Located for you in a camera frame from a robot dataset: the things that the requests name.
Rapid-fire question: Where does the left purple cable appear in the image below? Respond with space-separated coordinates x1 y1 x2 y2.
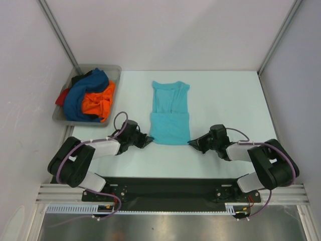
47 111 130 228

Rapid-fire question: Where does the orange t-shirt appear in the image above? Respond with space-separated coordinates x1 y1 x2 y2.
82 81 116 123

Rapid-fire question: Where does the left aluminium corner post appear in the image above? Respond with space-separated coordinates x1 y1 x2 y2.
37 0 83 74

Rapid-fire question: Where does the red t-shirt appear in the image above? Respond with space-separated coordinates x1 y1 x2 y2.
55 88 70 106

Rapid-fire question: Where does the dark blue t-shirt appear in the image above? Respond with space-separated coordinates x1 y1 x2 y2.
63 68 110 123

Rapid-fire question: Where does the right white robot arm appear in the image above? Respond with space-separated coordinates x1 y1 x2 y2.
188 124 299 201

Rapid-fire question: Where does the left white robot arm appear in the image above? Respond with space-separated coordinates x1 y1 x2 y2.
48 120 154 201

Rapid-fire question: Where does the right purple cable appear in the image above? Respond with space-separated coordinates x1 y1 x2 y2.
225 127 298 221

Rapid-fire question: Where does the purple cable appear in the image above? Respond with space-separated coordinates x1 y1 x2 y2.
225 127 298 221
47 111 130 228

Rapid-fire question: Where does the black t-shirt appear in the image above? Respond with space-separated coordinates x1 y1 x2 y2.
71 70 93 86

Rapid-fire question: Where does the aluminium corner post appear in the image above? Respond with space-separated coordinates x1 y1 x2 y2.
257 0 304 78
37 0 83 74

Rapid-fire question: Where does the light blue t-shirt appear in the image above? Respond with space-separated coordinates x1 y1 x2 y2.
149 81 191 146

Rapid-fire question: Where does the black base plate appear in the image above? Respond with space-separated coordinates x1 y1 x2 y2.
81 177 262 212

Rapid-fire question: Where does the white cable duct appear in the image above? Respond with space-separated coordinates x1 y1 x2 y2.
46 204 249 215

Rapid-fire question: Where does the right aluminium corner post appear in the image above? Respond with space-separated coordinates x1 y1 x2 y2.
257 0 304 78

